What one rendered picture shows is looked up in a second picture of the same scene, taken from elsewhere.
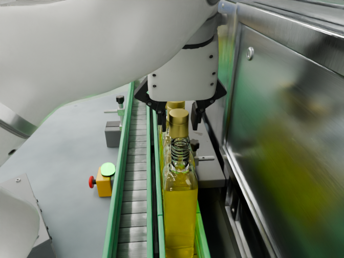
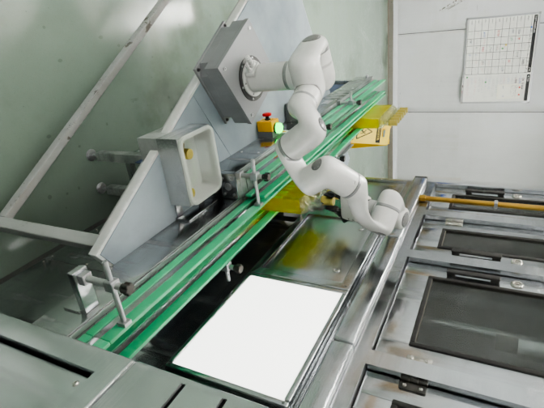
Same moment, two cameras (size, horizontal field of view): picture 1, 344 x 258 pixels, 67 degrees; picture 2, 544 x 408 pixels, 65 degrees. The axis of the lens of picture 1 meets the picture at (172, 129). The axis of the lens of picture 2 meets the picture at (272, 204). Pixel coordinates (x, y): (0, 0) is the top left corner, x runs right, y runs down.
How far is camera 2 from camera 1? 115 cm
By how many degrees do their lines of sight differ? 20
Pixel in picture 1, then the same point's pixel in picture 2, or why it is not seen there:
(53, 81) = (352, 204)
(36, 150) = (277, 40)
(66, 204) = not seen: hidden behind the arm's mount
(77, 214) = not seen: hidden behind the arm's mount
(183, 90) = (345, 208)
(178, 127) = (327, 201)
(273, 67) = (354, 241)
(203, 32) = not seen: hidden behind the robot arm
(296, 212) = (304, 255)
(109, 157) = (278, 110)
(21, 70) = (354, 201)
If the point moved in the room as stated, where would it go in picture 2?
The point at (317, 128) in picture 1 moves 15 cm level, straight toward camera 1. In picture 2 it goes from (337, 258) to (322, 252)
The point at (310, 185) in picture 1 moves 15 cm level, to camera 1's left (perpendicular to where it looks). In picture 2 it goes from (317, 258) to (316, 217)
